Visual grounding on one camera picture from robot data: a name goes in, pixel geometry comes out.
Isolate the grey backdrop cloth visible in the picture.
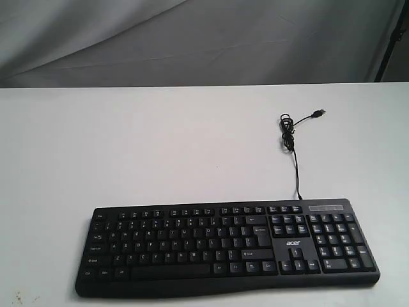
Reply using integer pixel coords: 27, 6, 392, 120
1, 1, 404, 88

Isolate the black tripod stand leg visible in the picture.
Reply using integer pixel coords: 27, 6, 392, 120
374, 0, 408, 83

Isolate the black acer keyboard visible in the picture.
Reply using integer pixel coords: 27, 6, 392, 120
75, 198, 382, 299

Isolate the black usb cable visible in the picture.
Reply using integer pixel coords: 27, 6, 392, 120
276, 109, 327, 201

